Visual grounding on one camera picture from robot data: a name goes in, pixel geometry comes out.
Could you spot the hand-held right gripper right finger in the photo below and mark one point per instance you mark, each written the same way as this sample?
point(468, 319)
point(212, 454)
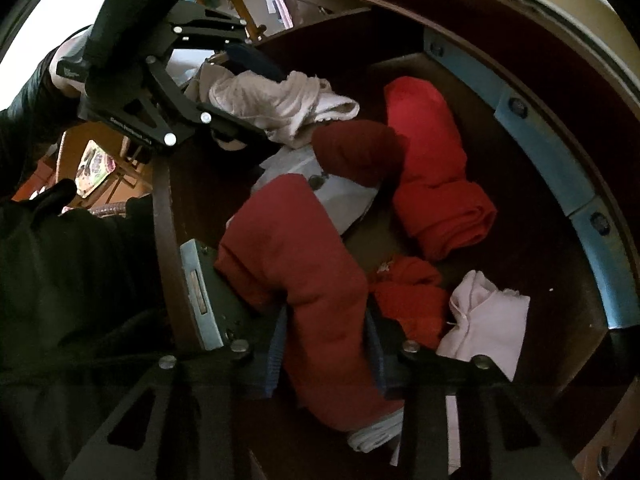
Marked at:
point(379, 360)

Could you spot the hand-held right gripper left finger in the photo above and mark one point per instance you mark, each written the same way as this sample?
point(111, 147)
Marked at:
point(277, 355)

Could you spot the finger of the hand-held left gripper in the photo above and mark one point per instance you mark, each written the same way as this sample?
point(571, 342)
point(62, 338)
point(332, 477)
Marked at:
point(210, 120)
point(250, 62)

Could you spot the small bright red underwear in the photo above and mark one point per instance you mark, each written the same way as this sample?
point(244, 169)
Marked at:
point(410, 290)

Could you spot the dark red underwear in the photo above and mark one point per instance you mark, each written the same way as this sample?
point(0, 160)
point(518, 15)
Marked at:
point(300, 260)

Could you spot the pale pink underwear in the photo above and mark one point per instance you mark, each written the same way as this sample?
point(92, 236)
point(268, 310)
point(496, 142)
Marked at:
point(480, 320)

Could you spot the maroon sock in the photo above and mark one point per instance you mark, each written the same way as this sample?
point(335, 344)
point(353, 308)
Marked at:
point(355, 155)

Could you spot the dark wooden drawer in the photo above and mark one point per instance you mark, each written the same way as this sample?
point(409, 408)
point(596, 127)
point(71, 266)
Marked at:
point(540, 270)

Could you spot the bright red sock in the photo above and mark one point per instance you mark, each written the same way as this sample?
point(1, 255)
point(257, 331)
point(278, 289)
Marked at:
point(435, 160)

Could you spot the person's left forearm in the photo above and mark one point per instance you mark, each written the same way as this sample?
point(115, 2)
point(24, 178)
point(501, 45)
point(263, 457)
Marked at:
point(25, 120)

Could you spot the blue drawer lock plate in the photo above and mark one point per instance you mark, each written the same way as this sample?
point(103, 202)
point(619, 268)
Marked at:
point(200, 300)

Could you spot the person's left hand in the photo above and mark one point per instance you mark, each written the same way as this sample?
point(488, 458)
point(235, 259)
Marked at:
point(70, 47)

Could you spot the colourful printed box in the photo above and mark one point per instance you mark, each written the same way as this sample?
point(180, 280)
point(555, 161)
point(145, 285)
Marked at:
point(97, 167)

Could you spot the person's black jacket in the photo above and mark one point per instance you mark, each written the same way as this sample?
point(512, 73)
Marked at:
point(75, 310)

